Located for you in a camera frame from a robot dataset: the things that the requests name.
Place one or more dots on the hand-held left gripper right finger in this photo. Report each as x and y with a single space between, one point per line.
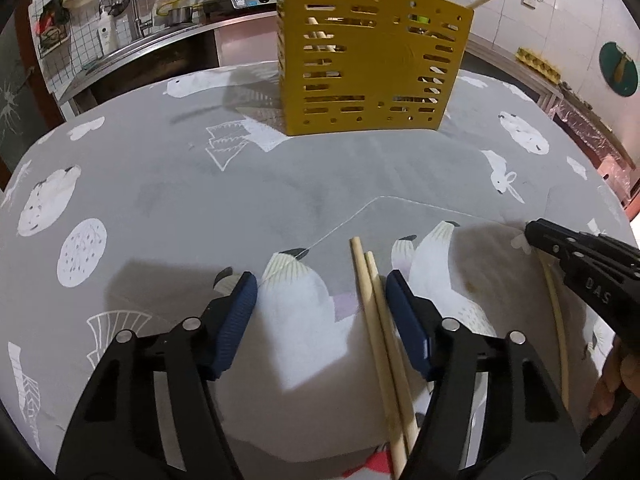
405 310

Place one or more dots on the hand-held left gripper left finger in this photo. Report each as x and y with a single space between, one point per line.
237 320

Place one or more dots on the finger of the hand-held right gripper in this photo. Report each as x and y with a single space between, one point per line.
555 240

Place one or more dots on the yellow slotted utensil holder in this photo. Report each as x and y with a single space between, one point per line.
380 75

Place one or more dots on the person's right hand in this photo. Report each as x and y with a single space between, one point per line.
612 380

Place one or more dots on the pink foil sheet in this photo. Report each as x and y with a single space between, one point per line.
585 125

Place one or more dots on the grey printed tablecloth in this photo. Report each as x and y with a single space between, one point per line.
200 200

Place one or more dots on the yellow egg carton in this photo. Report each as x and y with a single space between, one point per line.
539 64

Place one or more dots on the steel sink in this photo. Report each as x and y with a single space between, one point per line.
125 50

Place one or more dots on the small steel pot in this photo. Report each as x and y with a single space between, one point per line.
179 17

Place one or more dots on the wooden framed glass door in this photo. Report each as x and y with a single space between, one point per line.
15 100

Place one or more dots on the white soap bottle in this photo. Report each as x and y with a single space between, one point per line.
106 34

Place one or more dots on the steel faucet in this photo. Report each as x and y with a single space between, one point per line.
131 5

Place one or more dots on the green round wall hanger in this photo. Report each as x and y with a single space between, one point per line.
617 70

